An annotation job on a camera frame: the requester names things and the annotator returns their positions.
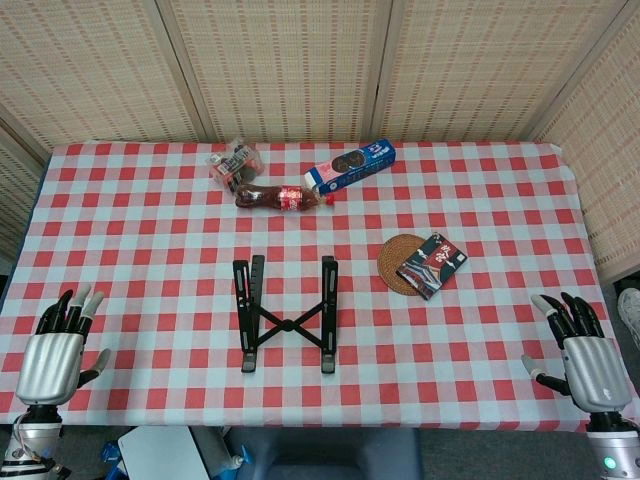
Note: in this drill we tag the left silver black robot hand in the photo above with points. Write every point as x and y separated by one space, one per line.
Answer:
50 365

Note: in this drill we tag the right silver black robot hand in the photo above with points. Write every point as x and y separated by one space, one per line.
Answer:
595 370

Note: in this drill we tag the black folding laptop stand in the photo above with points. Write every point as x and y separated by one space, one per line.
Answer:
246 320

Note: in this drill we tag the red white checkered tablecloth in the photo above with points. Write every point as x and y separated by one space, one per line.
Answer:
150 225

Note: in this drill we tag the white shoe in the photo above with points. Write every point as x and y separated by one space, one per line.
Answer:
631 315

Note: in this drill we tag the blue plastic object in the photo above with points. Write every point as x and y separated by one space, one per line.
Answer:
111 457

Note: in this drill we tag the white flat board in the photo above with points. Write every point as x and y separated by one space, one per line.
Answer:
160 455

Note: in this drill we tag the woven bamboo screen panel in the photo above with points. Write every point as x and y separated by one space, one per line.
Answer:
90 65
610 175
285 65
475 65
12 200

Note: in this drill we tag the dark snack packet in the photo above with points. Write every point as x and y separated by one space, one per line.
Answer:
432 265

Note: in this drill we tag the round woven brown coaster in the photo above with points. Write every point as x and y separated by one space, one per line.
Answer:
395 260

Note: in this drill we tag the clear plastic snack pack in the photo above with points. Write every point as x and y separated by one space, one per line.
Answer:
235 165

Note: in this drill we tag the cola bottle with red label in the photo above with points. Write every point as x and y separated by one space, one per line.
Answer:
290 197

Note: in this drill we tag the blue pink cookie box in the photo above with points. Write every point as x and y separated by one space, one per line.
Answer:
350 167

